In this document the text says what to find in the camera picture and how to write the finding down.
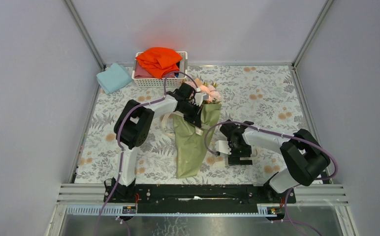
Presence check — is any cream ribbon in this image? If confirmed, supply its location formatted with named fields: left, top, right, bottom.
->
left=160, top=113, right=250, bottom=159

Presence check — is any pink fake flower stem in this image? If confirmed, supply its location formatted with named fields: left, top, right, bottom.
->
left=198, top=84, right=216, bottom=94
left=206, top=90, right=222, bottom=104

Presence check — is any green and orange wrapping paper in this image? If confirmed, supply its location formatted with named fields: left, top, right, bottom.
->
left=173, top=103, right=222, bottom=178

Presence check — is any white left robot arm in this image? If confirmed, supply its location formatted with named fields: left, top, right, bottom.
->
left=114, top=83, right=209, bottom=187

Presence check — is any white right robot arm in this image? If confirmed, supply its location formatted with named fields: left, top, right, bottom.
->
left=214, top=120, right=331, bottom=193

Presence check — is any white plastic basket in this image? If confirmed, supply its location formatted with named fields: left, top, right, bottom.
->
left=131, top=51, right=189, bottom=88

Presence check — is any orange cloth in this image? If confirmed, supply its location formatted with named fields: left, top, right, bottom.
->
left=135, top=47, right=183, bottom=68

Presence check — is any floral patterned table mat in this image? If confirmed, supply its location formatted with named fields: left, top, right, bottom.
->
left=74, top=66, right=308, bottom=184

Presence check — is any pink cloth in basket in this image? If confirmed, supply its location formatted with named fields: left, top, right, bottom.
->
left=134, top=64, right=179, bottom=79

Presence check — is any light blue folded towel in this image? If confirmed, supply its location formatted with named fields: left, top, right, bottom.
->
left=96, top=63, right=132, bottom=94

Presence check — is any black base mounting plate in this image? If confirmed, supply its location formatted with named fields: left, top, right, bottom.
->
left=103, top=183, right=296, bottom=214

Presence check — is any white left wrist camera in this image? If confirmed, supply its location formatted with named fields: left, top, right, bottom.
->
left=194, top=92, right=209, bottom=106

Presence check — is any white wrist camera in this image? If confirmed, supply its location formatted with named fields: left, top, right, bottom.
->
left=214, top=140, right=231, bottom=155
left=194, top=92, right=209, bottom=106

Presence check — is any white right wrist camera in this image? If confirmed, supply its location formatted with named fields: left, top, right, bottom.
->
left=214, top=140, right=231, bottom=155

